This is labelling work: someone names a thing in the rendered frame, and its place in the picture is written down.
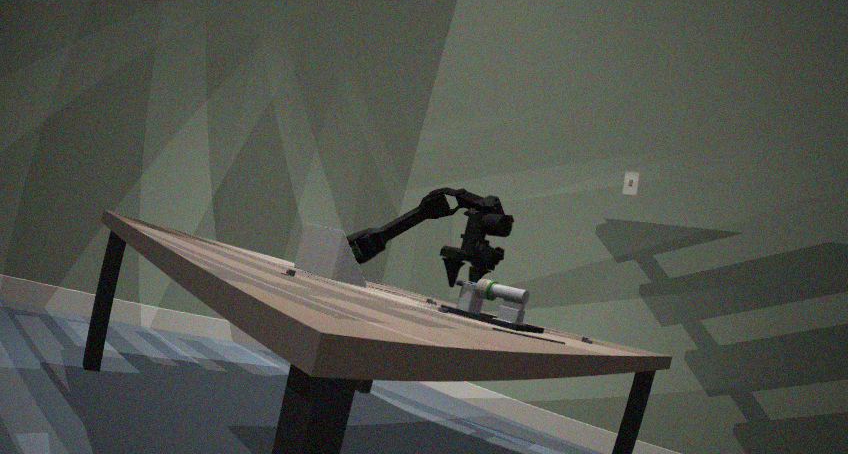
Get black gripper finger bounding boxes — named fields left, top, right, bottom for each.
left=468, top=266, right=491, bottom=283
left=442, top=258, right=466, bottom=287

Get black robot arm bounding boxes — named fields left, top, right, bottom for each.
left=346, top=187, right=515, bottom=265

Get green ring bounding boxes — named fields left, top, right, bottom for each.
left=486, top=281, right=498, bottom=301

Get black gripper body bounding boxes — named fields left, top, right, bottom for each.
left=440, top=231, right=496, bottom=271

